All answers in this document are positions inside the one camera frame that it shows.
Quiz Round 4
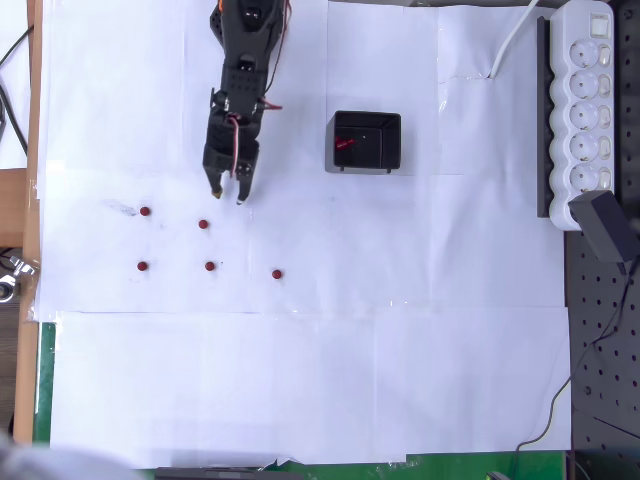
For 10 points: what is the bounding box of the black open box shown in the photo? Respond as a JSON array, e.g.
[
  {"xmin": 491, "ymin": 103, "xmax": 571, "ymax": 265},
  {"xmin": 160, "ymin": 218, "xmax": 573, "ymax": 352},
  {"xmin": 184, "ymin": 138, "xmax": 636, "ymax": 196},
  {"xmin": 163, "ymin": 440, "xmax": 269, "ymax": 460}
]
[{"xmin": 324, "ymin": 110, "xmax": 403, "ymax": 175}]

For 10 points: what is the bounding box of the white paper table cover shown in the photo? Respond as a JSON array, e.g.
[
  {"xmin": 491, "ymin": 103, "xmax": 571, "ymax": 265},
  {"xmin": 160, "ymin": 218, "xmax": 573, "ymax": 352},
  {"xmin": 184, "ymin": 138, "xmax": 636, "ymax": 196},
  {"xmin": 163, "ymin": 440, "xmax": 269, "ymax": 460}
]
[{"xmin": 33, "ymin": 0, "xmax": 574, "ymax": 471}]

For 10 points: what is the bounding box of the silver metal clamp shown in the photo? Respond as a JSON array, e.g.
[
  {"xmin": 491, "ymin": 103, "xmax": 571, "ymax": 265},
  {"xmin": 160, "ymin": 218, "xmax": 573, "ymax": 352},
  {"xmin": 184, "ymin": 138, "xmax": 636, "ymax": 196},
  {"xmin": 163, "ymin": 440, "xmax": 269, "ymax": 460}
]
[{"xmin": 0, "ymin": 253, "xmax": 39, "ymax": 302}]

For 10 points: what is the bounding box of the green cutting mat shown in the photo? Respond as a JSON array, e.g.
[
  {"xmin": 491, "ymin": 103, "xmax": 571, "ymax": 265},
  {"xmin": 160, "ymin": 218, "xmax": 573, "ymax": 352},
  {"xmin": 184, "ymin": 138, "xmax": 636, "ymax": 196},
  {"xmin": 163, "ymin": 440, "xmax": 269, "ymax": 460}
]
[{"xmin": 32, "ymin": 321, "xmax": 572, "ymax": 480}]

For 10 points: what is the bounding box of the dark ribbed block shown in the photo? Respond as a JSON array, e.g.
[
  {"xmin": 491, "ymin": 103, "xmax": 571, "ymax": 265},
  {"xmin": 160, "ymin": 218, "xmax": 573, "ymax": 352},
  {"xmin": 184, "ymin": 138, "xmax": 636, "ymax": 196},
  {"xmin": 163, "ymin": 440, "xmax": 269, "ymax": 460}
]
[{"xmin": 0, "ymin": 299, "xmax": 25, "ymax": 432}]

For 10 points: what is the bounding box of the black flat device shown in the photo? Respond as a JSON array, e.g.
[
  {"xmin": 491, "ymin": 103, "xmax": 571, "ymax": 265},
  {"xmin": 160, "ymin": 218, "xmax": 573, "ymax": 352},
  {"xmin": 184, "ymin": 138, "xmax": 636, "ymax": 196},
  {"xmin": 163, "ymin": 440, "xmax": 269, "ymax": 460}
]
[{"xmin": 153, "ymin": 465, "xmax": 305, "ymax": 480}]

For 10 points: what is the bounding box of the blurry grey object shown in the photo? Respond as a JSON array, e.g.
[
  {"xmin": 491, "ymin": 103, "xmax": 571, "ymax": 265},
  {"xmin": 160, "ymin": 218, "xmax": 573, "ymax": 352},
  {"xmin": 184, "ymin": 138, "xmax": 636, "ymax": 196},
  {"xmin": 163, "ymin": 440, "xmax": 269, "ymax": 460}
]
[{"xmin": 0, "ymin": 430, "xmax": 144, "ymax": 480}]

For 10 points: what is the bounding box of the white power strip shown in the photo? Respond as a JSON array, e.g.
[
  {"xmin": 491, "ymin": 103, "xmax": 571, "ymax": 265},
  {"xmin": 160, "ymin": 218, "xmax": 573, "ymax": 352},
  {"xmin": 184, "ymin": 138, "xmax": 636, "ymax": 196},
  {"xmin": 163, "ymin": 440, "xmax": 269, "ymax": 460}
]
[{"xmin": 548, "ymin": 0, "xmax": 615, "ymax": 232}]

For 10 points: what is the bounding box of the black power adapter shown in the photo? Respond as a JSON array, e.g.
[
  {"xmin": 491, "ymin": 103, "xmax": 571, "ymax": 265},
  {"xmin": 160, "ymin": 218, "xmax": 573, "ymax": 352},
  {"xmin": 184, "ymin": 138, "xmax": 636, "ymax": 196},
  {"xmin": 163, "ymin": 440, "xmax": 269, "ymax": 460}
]
[{"xmin": 568, "ymin": 189, "xmax": 640, "ymax": 276}]

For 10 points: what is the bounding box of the black perforated pegboard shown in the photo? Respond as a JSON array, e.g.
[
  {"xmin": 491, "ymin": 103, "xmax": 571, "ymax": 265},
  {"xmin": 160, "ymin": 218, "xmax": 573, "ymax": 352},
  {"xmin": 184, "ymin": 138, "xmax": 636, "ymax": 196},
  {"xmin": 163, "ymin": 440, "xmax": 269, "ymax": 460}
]
[{"xmin": 563, "ymin": 0, "xmax": 640, "ymax": 480}]

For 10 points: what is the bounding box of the pink gripper servo cable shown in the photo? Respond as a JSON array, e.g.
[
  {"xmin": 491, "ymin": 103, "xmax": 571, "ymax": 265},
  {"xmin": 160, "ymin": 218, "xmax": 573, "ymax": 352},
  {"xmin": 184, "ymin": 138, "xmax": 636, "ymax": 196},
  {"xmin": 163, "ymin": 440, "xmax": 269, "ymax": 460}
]
[{"xmin": 227, "ymin": 115, "xmax": 244, "ymax": 177}]

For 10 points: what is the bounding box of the white power strip cable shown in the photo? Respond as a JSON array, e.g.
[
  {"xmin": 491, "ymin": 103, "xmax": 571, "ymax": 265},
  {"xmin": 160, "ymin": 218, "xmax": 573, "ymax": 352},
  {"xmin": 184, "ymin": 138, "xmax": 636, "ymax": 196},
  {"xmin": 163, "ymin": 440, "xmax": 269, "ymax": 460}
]
[{"xmin": 488, "ymin": 0, "xmax": 541, "ymax": 80}]

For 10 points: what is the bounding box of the thin black adapter cable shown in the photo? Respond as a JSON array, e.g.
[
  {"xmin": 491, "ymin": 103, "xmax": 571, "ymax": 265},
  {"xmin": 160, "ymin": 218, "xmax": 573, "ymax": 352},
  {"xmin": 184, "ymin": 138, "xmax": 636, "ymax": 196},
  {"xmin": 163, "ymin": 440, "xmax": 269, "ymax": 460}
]
[{"xmin": 513, "ymin": 269, "xmax": 636, "ymax": 471}]

